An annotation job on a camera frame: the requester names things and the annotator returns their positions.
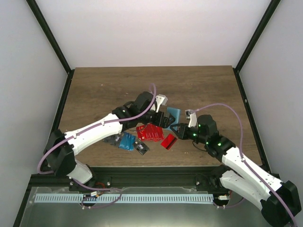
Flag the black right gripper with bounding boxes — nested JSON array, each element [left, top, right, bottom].
[[170, 123, 208, 145]]

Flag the blue card holder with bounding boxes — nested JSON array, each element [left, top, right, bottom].
[[167, 107, 181, 124]]

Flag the black VIP credit card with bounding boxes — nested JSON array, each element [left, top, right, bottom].
[[134, 141, 150, 155]]

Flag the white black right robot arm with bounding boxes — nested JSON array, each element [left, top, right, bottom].
[[170, 113, 302, 227]]

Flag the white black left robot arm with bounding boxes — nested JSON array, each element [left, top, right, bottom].
[[44, 91, 175, 191]]

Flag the single red credit card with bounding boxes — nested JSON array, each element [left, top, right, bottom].
[[161, 133, 178, 150]]

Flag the red credit card pile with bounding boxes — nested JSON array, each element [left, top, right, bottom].
[[136, 124, 164, 142]]

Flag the blue credit card pile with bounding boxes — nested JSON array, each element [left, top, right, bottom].
[[118, 132, 136, 151]]

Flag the black credit card pile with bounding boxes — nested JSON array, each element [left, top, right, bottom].
[[102, 134, 122, 147]]

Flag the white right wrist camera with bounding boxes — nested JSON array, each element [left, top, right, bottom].
[[185, 109, 197, 128]]

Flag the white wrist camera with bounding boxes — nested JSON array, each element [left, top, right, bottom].
[[155, 94, 168, 112], [185, 109, 197, 128]]

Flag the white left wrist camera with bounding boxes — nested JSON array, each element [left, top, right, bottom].
[[155, 94, 168, 112]]

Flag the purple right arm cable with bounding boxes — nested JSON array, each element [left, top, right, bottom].
[[193, 103, 299, 227]]

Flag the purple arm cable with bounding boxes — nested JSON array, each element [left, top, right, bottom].
[[193, 103, 299, 227], [37, 83, 157, 210]]

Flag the black front frame rail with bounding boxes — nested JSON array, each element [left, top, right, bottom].
[[29, 165, 230, 191]]

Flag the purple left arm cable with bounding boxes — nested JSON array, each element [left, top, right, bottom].
[[37, 83, 157, 210]]

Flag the black right frame post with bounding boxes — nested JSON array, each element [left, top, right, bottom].
[[234, 0, 282, 71]]

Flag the black frame post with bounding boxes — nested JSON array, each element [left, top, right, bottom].
[[25, 0, 72, 74], [234, 0, 282, 71]]

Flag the light blue slotted cable duct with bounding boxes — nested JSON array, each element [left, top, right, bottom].
[[34, 193, 214, 204]]

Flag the grey metal base plate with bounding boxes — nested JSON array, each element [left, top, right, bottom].
[[20, 187, 268, 227]]

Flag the black left frame post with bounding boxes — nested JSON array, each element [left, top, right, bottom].
[[25, 0, 72, 74]]

